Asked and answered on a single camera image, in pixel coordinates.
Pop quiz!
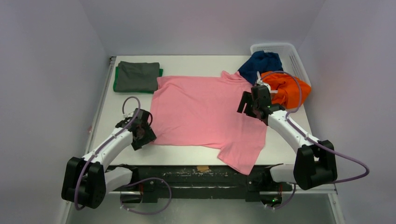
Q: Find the pink t shirt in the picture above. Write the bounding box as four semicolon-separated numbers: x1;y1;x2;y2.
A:
150;71;267;175

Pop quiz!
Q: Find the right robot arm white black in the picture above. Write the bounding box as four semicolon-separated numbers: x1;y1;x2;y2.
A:
237;85;338;190

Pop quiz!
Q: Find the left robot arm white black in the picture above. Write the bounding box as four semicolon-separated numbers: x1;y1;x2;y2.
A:
61;108;156;209

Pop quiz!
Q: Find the orange t shirt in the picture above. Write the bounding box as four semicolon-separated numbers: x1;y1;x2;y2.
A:
261;71;311;109

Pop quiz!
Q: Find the navy blue t shirt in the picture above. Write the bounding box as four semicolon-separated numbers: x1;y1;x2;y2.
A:
238;51;283;85

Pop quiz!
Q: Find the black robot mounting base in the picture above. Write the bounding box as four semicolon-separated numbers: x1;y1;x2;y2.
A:
112;165;293;205

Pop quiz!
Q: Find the white plastic basket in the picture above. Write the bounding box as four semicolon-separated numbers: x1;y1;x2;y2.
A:
250;42;311;86

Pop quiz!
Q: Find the folded grey t shirt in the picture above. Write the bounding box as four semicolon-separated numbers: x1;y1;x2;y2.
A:
113;61;163;93

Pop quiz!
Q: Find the folded green t shirt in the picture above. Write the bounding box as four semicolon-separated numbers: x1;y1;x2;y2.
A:
113;67;163;94

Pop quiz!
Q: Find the brown tape piece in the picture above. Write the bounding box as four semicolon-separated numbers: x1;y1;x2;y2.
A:
197;165;210;173

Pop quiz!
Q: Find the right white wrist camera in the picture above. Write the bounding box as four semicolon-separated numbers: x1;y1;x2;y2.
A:
256;71;278;94

